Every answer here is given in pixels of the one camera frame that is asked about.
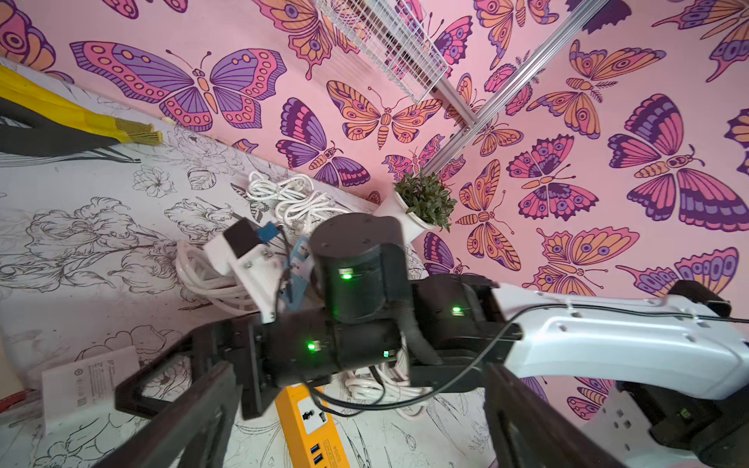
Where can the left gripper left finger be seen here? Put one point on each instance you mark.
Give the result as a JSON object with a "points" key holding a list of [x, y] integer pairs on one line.
{"points": [[193, 431]]}

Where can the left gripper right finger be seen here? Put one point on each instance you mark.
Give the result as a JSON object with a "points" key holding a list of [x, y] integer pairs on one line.
{"points": [[527, 432]]}

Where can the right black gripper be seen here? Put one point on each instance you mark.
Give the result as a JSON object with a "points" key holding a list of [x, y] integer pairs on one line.
{"points": [[306, 346]]}

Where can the yellow power strip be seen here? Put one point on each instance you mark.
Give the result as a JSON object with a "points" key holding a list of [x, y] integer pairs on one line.
{"points": [[311, 436]]}

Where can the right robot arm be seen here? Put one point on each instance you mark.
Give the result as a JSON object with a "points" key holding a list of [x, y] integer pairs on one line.
{"points": [[570, 380]]}

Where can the white paper leaflet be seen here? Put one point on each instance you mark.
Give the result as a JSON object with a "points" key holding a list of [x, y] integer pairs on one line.
{"points": [[80, 391]]}

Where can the potted green plant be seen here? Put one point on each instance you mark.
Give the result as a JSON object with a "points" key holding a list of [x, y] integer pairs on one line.
{"points": [[420, 203]]}

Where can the yellow black work glove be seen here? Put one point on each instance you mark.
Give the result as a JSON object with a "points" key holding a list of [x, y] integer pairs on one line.
{"points": [[39, 127]]}

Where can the white wire basket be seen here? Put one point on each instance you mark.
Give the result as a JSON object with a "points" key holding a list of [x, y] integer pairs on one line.
{"points": [[393, 39]]}

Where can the aluminium frame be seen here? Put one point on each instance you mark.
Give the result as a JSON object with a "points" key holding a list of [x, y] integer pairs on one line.
{"points": [[562, 36]]}

